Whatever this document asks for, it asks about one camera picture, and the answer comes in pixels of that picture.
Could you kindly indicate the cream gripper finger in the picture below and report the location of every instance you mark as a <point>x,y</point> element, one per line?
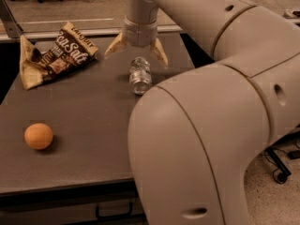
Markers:
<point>117,45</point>
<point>157,51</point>

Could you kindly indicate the orange ball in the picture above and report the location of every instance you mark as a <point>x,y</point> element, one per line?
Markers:
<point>38,136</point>

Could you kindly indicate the glass barrier panel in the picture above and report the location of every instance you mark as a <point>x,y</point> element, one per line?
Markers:
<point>50,15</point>

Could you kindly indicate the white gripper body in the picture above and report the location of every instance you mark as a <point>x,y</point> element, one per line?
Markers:
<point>140,37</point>

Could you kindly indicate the silver 7up soda can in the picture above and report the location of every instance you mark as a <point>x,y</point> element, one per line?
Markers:
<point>140,79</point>

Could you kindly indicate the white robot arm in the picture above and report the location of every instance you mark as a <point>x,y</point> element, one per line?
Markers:
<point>191,138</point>

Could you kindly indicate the left metal glass bracket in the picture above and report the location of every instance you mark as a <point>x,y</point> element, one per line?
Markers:
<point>13,30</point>

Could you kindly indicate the brown sea salt chip bag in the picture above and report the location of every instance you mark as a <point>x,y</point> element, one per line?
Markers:
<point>70,51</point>

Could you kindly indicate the grey cabinet drawer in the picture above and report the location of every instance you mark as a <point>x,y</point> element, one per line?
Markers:
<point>73,207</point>

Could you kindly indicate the black drawer handle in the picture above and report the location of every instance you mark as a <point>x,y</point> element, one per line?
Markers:
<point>113,211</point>

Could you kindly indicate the black stand leg with caster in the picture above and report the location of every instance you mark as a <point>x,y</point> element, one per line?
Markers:
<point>281,173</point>

